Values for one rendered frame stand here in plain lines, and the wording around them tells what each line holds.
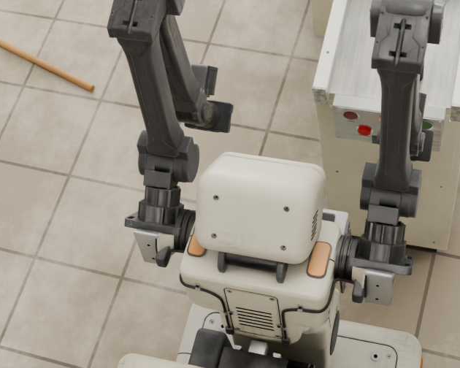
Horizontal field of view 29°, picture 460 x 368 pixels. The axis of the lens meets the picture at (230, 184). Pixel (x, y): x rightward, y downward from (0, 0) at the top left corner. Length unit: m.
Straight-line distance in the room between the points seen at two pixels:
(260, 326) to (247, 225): 0.27
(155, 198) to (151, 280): 1.08
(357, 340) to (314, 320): 0.67
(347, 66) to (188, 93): 0.44
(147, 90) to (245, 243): 0.31
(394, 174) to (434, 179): 0.68
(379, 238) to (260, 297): 0.24
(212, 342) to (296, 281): 0.54
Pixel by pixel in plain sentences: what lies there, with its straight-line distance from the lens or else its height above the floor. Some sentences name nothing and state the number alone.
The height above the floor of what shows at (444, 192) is 0.45.
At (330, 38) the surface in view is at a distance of 1.99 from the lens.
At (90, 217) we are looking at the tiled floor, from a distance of 2.90.
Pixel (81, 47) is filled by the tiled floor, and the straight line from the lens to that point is 3.27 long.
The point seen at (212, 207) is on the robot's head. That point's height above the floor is 1.13.
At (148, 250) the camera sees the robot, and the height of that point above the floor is 0.95.
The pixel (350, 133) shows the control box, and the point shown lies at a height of 0.73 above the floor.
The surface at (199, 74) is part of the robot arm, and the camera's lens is 1.85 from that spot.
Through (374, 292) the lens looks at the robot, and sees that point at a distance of 1.66.
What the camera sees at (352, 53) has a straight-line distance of 2.03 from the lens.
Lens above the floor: 2.49
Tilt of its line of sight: 61 degrees down
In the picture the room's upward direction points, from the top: 18 degrees counter-clockwise
